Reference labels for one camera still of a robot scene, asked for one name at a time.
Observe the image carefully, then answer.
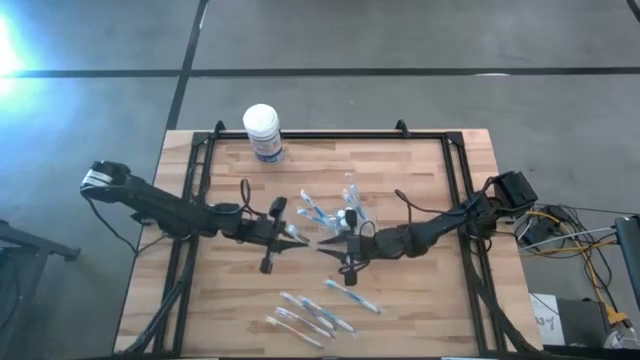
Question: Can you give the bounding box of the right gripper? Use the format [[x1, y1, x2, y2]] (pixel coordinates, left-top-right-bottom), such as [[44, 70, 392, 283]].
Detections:
[[316, 208, 387, 288]]

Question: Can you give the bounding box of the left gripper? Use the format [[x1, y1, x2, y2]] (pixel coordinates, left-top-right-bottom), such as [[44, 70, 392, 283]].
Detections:
[[239, 196, 310, 275]]

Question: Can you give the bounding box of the blue white toothbrush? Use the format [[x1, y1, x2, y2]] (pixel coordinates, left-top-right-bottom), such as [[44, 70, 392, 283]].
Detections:
[[284, 223, 312, 245], [341, 172, 362, 221], [349, 182, 372, 222], [297, 294, 359, 336], [323, 278, 383, 315], [296, 207, 329, 226], [299, 188, 333, 226]]

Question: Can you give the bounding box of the purple white toothbrush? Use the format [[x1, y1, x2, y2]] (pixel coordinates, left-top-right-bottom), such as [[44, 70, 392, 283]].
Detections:
[[272, 306, 336, 341], [278, 291, 337, 332]]

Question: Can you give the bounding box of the clear plastic organizer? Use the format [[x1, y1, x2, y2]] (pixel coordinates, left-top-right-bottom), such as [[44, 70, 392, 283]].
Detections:
[[319, 209, 371, 236]]

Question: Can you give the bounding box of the orange wrapped toothbrush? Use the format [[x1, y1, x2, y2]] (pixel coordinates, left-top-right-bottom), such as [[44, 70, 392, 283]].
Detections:
[[264, 315, 326, 350]]

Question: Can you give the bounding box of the white wipes canister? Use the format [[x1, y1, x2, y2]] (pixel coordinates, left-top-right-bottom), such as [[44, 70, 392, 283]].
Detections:
[[242, 103, 285, 164]]

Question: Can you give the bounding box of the blue grey power box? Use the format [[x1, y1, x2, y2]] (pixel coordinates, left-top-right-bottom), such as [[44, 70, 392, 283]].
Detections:
[[519, 219, 562, 247]]

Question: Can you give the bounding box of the white paper sheet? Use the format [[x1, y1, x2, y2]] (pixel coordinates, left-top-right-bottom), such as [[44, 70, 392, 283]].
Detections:
[[528, 292, 567, 347]]

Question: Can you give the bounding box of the black metal cart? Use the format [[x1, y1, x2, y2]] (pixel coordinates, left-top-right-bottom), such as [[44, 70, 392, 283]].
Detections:
[[0, 218, 82, 360]]

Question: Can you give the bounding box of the dark grey box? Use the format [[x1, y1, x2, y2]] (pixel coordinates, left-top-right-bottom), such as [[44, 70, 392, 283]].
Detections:
[[555, 297, 611, 349]]

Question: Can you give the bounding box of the black upright stand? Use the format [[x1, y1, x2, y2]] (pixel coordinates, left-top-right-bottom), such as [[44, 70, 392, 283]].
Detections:
[[613, 214, 640, 314]]

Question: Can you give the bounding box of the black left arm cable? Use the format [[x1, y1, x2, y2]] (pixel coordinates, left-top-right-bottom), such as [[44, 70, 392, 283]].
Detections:
[[238, 177, 274, 221]]

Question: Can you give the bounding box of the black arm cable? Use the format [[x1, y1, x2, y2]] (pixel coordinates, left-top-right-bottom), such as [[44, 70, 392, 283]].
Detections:
[[339, 188, 481, 277], [238, 177, 274, 221]]

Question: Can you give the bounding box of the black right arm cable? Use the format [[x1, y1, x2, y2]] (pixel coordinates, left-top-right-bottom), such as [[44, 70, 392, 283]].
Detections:
[[339, 188, 481, 277]]

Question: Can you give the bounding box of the black aluminium table frame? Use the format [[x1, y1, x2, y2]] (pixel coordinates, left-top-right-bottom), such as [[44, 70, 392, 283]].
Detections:
[[113, 119, 544, 359]]

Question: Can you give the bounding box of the white cable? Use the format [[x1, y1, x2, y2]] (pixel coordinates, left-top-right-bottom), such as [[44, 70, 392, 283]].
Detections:
[[518, 227, 615, 251]]

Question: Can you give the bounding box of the yellow cable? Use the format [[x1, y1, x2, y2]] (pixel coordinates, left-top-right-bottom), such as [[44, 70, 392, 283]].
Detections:
[[519, 209, 626, 326]]

